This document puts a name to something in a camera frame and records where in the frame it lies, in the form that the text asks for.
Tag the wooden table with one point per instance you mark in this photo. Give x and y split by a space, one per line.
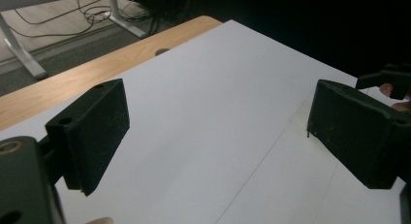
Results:
97 69

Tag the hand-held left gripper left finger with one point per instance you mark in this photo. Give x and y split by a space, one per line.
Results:
90 133

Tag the white metal desk frame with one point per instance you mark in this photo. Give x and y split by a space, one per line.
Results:
22 56

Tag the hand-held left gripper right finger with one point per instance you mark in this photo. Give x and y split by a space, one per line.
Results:
355 133

